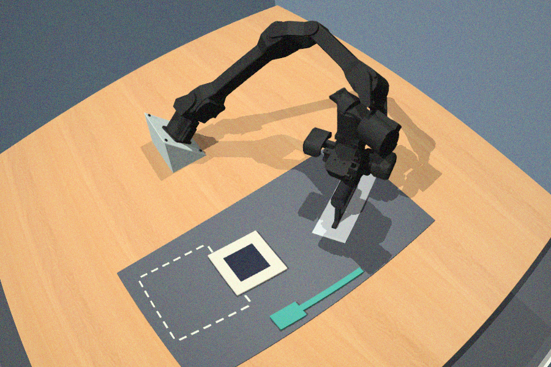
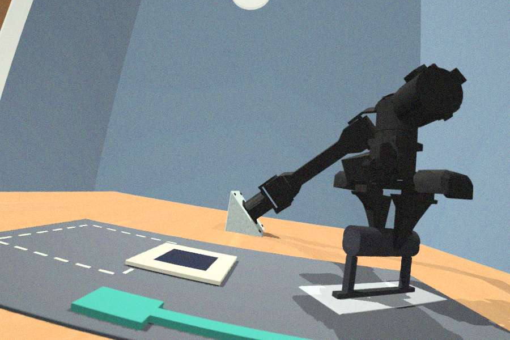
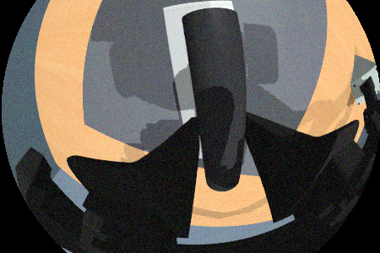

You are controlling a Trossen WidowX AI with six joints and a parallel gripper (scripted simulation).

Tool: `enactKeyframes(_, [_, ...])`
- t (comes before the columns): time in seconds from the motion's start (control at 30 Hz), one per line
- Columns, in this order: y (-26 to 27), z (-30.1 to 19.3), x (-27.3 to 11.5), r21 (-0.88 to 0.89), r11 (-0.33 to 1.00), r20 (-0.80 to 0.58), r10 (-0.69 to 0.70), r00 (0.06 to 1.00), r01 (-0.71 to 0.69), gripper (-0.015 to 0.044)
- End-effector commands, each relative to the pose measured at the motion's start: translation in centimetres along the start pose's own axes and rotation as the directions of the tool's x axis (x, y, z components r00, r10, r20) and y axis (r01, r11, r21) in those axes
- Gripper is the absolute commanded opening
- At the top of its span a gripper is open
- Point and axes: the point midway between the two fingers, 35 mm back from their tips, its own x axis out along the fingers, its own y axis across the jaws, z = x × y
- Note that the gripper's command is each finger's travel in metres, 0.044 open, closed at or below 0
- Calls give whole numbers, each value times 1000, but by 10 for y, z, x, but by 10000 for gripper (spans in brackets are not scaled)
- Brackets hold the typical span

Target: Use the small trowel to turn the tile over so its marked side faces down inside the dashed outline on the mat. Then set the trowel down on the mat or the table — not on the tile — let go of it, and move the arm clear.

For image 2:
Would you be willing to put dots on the cream square tile with dark top patch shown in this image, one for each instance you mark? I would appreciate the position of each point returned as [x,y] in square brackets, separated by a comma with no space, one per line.
[185,262]

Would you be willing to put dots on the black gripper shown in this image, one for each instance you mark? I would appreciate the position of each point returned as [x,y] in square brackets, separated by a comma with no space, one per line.
[417,188]

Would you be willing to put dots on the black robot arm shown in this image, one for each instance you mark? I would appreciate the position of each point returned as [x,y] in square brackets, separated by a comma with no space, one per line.
[429,94]

